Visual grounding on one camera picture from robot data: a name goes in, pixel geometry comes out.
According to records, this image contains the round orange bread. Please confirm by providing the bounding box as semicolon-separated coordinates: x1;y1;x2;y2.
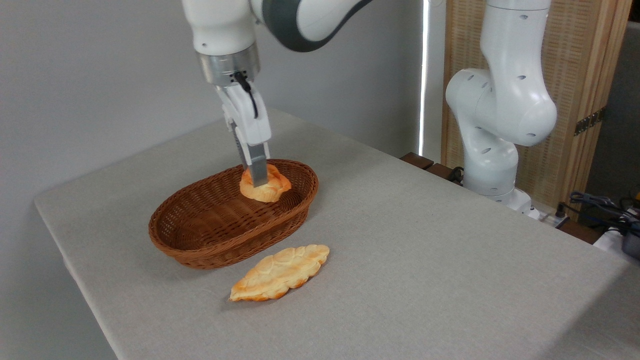
239;163;293;204

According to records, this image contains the grey linen tablecloth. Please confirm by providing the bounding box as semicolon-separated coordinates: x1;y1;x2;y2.
33;109;640;360

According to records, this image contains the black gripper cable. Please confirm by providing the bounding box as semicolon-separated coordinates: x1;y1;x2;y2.
233;71;260;120

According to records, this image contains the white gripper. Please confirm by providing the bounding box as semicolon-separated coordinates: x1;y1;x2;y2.
215;80;273;189

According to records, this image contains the brown wicker oval basket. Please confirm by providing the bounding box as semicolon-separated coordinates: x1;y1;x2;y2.
148;158;320;271

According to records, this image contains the long leaf-shaped bread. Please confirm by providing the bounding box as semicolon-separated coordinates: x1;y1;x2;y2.
229;244;331;303

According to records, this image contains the dark grey box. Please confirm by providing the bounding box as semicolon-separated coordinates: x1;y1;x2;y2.
621;220;640;261

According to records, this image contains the bamboo folding screen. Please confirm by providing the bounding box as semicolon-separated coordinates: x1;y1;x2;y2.
441;0;634;221

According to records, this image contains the dark wooden side table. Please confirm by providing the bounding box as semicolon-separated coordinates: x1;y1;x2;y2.
399;152;467;185

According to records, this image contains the white power strip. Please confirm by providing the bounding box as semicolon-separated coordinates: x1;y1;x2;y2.
529;209;571;229

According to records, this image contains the black cable bundle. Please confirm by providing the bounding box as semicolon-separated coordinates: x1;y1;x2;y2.
563;191;640;237

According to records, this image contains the metal screen hinge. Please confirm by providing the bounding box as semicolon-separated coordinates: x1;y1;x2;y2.
573;106;607;137

